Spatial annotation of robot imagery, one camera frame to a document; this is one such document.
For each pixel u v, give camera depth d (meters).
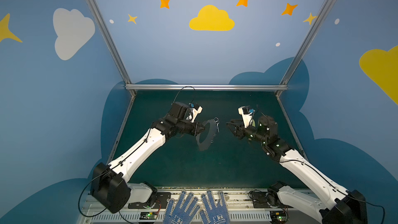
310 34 0.88
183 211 0.71
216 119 0.80
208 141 0.78
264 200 0.74
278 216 0.72
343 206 0.38
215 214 0.71
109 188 0.39
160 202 0.73
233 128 0.68
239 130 0.66
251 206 0.74
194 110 0.69
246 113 0.64
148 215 0.71
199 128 0.75
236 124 0.67
